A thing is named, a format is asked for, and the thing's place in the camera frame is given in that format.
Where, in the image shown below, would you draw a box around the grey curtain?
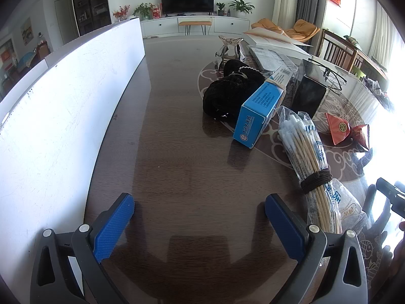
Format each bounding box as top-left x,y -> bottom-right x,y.
296,0 -> 330,39

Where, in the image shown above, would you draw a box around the black television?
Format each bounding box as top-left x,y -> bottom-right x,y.
161,0 -> 215,16

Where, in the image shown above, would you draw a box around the wooden sideboard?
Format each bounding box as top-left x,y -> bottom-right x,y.
354,44 -> 390,83

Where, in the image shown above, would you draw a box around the green plant in white pot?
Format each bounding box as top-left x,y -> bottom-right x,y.
228,0 -> 255,18

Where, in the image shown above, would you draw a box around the blue cardboard box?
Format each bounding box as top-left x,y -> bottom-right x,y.
233,66 -> 293,149

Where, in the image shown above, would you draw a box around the black velvet drawstring pouch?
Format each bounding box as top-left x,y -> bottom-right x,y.
202,60 -> 266,121

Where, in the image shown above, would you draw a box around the white paper envelope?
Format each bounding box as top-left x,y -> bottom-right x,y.
242,27 -> 314,54

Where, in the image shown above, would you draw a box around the clear hair claw clip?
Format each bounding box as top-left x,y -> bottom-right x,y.
215,35 -> 247,68

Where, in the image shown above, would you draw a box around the white door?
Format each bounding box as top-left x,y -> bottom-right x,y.
54,0 -> 70,45

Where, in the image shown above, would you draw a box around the white television cabinet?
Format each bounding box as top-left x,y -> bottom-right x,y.
139,15 -> 251,38

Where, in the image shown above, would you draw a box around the cream curtain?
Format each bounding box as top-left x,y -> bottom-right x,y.
274,0 -> 299,29

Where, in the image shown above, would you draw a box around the white plastic packet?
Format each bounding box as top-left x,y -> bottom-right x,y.
329,179 -> 369,232

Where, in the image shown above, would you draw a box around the brown hair tie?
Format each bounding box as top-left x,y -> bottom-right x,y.
300,169 -> 333,194

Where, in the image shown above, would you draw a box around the white partition board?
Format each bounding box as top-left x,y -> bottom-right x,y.
0,17 -> 146,292

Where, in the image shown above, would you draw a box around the red triangular snack packet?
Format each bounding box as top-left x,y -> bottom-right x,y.
325,112 -> 356,146

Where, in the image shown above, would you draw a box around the dark display cabinet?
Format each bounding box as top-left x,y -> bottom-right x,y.
70,0 -> 112,37

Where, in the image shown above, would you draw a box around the red crinkled snack packet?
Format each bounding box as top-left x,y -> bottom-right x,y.
348,124 -> 371,151

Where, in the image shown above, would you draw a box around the black frame eyeglasses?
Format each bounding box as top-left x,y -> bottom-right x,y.
308,58 -> 348,90

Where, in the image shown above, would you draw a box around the bag of cotton swabs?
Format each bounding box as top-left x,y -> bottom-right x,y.
276,106 -> 344,235

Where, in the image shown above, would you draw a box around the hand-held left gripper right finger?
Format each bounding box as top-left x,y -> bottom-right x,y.
265,193 -> 369,304

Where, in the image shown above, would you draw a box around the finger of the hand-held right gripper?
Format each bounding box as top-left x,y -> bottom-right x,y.
376,177 -> 405,219

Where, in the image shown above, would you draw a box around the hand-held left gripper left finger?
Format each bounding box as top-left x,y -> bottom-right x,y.
30,193 -> 135,304

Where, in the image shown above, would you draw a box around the red flowers in vase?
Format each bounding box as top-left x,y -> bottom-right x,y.
113,5 -> 131,23

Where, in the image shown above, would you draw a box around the framed wall painting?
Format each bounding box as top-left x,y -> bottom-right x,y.
21,17 -> 33,45

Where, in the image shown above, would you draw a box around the bushy green potted plant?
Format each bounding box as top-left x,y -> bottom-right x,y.
133,3 -> 154,20

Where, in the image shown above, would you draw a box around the orange padded bench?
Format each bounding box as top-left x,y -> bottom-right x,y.
178,21 -> 212,35

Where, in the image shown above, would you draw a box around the orange lounge chair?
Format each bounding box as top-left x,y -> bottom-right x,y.
283,19 -> 321,43
251,18 -> 284,34

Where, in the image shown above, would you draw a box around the clear bag with black item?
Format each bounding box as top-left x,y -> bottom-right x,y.
289,59 -> 347,119

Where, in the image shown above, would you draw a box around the wooden chair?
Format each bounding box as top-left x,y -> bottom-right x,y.
321,29 -> 361,70

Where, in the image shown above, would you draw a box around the clear plastic packet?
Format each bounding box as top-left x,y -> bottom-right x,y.
248,46 -> 298,73

